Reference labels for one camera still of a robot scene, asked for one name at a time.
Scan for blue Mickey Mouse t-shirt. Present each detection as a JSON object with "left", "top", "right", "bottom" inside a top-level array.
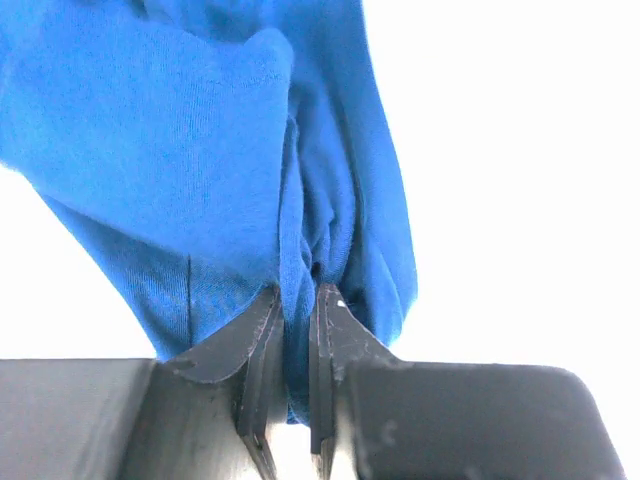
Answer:
[{"left": 1, "top": 1, "right": 417, "bottom": 424}]

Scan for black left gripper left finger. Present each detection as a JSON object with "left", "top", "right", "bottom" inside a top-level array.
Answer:
[{"left": 119, "top": 288, "right": 286, "bottom": 479}]

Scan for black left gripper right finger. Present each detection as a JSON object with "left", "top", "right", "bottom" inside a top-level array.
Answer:
[{"left": 309, "top": 284, "right": 625, "bottom": 479}]

